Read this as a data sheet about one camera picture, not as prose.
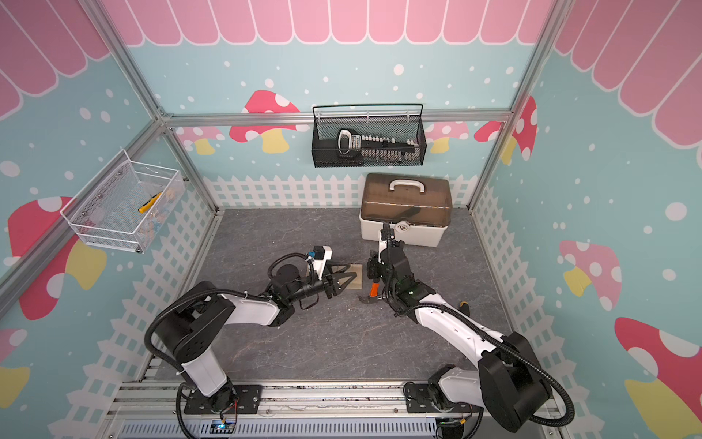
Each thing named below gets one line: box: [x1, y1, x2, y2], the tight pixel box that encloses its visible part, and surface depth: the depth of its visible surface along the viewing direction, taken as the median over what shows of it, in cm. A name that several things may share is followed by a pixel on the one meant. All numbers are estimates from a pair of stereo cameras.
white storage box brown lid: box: [359, 172, 453, 247], surface depth 100 cm
